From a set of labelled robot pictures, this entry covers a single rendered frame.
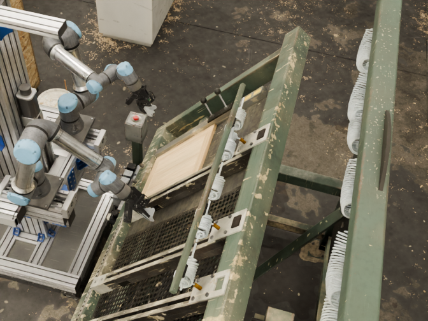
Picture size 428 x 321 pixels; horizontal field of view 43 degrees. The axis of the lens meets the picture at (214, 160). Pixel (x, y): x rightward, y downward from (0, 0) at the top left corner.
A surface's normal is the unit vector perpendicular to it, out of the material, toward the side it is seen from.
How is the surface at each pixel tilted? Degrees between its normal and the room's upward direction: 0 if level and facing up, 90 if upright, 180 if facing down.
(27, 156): 83
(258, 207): 38
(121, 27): 90
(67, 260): 0
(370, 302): 0
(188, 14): 0
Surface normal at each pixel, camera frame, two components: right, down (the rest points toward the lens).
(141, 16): -0.23, 0.75
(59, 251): 0.08, -0.62
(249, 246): 0.65, -0.34
